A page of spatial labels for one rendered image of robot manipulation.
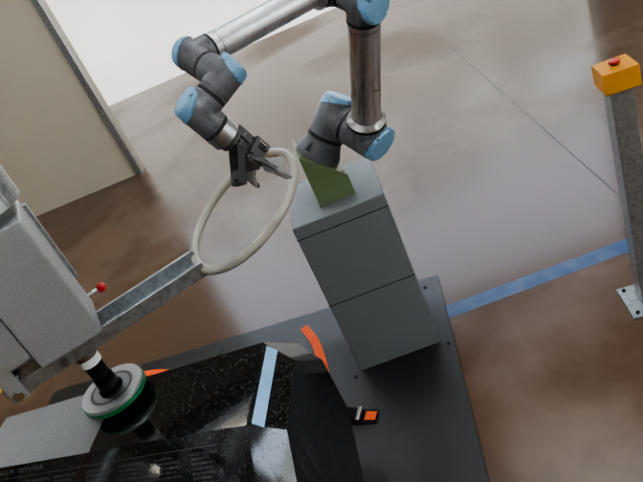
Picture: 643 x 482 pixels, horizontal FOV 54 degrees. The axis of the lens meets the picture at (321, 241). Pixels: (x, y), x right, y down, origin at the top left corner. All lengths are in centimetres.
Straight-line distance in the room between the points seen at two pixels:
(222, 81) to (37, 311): 82
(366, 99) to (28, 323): 132
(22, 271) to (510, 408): 185
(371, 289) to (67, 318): 133
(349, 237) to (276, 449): 105
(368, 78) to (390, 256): 81
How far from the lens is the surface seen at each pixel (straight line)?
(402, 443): 271
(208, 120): 176
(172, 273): 216
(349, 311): 284
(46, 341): 201
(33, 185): 727
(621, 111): 250
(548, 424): 264
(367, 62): 222
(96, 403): 223
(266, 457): 189
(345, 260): 268
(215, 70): 177
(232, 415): 193
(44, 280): 193
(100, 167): 700
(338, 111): 254
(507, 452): 259
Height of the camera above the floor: 205
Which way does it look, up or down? 30 degrees down
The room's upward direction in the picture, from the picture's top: 25 degrees counter-clockwise
